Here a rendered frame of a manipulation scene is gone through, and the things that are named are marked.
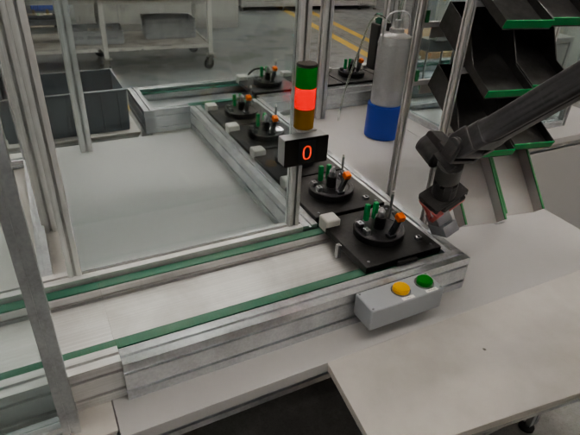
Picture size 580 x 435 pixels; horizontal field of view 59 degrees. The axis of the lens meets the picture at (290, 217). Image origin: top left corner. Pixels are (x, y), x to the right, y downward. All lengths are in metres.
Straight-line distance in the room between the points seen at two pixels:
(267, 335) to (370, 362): 0.24
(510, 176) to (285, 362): 0.88
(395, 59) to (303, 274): 1.15
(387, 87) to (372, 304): 1.23
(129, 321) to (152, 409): 0.21
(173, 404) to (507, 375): 0.72
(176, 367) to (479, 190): 0.95
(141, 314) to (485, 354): 0.80
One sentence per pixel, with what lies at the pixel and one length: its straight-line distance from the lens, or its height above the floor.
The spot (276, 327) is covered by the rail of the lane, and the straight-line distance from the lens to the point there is 1.15.
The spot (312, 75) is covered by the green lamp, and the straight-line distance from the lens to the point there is 1.21.
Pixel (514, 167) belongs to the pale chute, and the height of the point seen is 1.09.
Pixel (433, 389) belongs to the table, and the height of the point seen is 0.86.
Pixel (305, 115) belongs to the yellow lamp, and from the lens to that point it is 1.24.
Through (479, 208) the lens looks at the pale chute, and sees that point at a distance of 1.53.
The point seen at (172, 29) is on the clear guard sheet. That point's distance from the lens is 1.12.
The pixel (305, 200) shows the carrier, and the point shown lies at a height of 0.97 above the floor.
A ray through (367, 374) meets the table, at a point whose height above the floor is 0.86.
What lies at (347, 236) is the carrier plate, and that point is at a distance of 1.38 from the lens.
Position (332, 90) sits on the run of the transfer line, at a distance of 2.59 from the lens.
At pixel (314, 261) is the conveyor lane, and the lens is 1.36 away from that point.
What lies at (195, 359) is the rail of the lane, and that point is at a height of 0.91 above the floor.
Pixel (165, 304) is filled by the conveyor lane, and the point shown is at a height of 0.92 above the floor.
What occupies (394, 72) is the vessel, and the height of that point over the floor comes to 1.16.
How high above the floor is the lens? 1.72
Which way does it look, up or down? 32 degrees down
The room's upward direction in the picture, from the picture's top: 3 degrees clockwise
